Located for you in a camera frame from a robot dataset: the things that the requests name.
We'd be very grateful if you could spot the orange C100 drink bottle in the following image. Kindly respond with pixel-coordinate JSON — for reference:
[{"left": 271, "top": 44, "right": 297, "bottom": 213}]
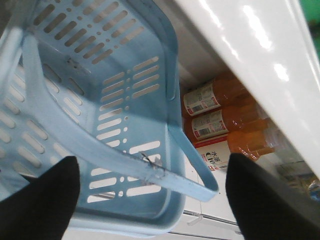
[
  {"left": 184, "top": 102, "right": 269, "bottom": 142},
  {"left": 194, "top": 121, "right": 275, "bottom": 171},
  {"left": 181, "top": 71, "right": 250, "bottom": 118}
]

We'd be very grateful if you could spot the white shelf unit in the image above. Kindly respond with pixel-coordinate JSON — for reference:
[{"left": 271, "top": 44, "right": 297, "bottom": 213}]
[{"left": 172, "top": 0, "right": 320, "bottom": 240}]

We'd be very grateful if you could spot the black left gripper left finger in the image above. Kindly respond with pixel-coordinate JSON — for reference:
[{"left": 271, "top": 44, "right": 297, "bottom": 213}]
[{"left": 0, "top": 156, "right": 81, "bottom": 240}]

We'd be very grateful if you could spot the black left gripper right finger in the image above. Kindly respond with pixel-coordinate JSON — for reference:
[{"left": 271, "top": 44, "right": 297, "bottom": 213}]
[{"left": 225, "top": 153, "right": 320, "bottom": 240}]

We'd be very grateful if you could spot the light blue plastic basket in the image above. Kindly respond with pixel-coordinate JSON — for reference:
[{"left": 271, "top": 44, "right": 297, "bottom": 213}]
[{"left": 0, "top": 0, "right": 219, "bottom": 238}]

